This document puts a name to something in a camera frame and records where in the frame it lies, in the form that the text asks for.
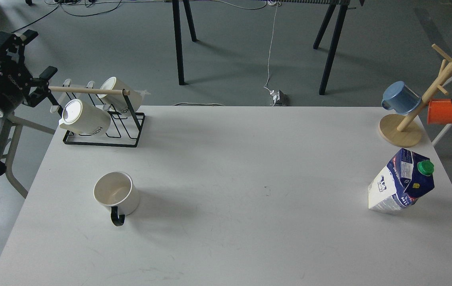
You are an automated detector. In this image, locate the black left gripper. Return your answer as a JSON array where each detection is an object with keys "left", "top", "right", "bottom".
[{"left": 0, "top": 29, "right": 58, "bottom": 116}]

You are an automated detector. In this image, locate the blue white milk carton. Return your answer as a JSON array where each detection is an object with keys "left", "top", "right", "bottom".
[{"left": 367, "top": 148, "right": 435, "bottom": 214}]

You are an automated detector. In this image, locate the white mug black handle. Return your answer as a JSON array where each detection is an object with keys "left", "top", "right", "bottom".
[{"left": 93, "top": 171, "right": 141, "bottom": 226}]

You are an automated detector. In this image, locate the orange cup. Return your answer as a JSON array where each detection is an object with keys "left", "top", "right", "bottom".
[{"left": 427, "top": 99, "right": 452, "bottom": 125}]

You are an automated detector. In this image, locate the blue cup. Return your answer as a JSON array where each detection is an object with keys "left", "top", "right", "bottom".
[{"left": 381, "top": 80, "right": 422, "bottom": 115}]

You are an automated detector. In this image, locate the wooden mug tree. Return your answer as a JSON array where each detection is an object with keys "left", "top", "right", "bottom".
[{"left": 377, "top": 44, "right": 452, "bottom": 148}]

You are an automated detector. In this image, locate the white mug front on rack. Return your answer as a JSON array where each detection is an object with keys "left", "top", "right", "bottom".
[{"left": 58, "top": 99, "right": 111, "bottom": 136}]

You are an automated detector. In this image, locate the white mug on rack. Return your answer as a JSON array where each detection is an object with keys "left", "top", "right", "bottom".
[
  {"left": 97, "top": 77, "right": 143, "bottom": 116},
  {"left": 58, "top": 99, "right": 111, "bottom": 136}
]

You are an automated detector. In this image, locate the white mug rear on rack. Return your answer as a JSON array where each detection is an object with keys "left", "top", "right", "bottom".
[{"left": 97, "top": 77, "right": 143, "bottom": 116}]

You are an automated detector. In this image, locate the black trestle leg right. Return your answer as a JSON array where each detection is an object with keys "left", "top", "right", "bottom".
[{"left": 313, "top": 0, "right": 351, "bottom": 95}]

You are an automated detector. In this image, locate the black trestle leg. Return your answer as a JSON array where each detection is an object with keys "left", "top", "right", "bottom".
[
  {"left": 313, "top": 0, "right": 351, "bottom": 95},
  {"left": 171, "top": 0, "right": 197, "bottom": 86}
]

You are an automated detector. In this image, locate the black trestle leg left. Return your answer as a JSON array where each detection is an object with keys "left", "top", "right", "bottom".
[{"left": 171, "top": 0, "right": 197, "bottom": 86}]

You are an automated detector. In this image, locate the power adapter on floor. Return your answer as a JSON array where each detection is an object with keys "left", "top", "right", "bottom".
[{"left": 270, "top": 89, "right": 290, "bottom": 107}]

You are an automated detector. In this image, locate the black wire mug rack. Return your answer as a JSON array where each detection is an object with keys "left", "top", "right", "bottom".
[{"left": 49, "top": 77, "right": 149, "bottom": 148}]

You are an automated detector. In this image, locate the white cable on floor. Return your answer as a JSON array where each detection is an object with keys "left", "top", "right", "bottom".
[{"left": 172, "top": 0, "right": 282, "bottom": 107}]

